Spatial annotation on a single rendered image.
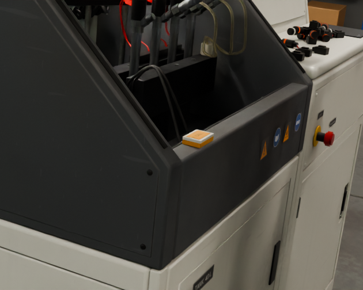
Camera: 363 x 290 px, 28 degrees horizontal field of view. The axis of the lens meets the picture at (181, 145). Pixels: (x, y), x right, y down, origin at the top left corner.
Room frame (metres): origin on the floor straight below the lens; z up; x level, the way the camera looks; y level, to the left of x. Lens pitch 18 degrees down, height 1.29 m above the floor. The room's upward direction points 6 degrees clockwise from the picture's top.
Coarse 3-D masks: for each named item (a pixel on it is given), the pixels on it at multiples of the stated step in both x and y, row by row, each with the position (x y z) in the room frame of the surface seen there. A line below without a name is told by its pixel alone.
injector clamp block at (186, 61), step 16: (128, 64) 1.39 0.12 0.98; (144, 64) 1.42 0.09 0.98; (160, 64) 1.47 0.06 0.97; (176, 64) 1.44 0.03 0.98; (192, 64) 1.47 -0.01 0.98; (208, 64) 1.54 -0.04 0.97; (128, 80) 1.29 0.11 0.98; (144, 80) 1.28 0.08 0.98; (160, 80) 1.34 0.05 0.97; (176, 80) 1.40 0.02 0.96; (192, 80) 1.48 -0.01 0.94; (208, 80) 1.55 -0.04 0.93; (144, 96) 1.28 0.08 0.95; (160, 96) 1.34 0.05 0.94; (176, 96) 1.41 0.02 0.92; (192, 96) 1.48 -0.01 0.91; (160, 112) 1.35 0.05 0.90; (176, 112) 1.42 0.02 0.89; (160, 128) 1.39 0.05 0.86
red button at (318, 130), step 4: (316, 128) 1.64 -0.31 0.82; (320, 128) 1.66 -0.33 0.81; (316, 132) 1.63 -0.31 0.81; (320, 132) 1.64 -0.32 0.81; (328, 132) 1.63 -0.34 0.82; (332, 132) 1.64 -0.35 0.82; (316, 136) 1.64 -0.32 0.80; (320, 136) 1.63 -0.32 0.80; (324, 136) 1.63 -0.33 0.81; (328, 136) 1.62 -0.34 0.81; (332, 136) 1.63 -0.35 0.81; (316, 140) 1.64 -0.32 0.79; (320, 140) 1.63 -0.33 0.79; (324, 140) 1.63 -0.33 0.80; (328, 140) 1.62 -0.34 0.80; (332, 140) 1.63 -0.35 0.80; (316, 144) 1.65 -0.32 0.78; (328, 144) 1.62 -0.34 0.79
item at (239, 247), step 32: (256, 192) 1.28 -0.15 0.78; (288, 192) 1.49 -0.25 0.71; (224, 224) 1.14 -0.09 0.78; (256, 224) 1.31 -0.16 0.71; (192, 256) 1.02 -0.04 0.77; (224, 256) 1.16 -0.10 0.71; (256, 256) 1.34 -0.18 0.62; (192, 288) 1.04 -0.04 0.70; (224, 288) 1.18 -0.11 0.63; (256, 288) 1.37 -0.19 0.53
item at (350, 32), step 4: (328, 24) 2.25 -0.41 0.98; (328, 28) 2.16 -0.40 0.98; (332, 28) 2.17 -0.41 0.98; (336, 28) 2.18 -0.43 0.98; (340, 28) 2.19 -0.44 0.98; (344, 28) 2.20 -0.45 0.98; (348, 28) 2.21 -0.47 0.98; (352, 28) 2.21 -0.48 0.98; (348, 32) 2.12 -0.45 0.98; (352, 32) 2.13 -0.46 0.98; (356, 32) 2.14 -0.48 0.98; (360, 32) 2.15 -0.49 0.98; (352, 36) 2.06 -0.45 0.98; (356, 36) 2.06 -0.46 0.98; (360, 36) 2.07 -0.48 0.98
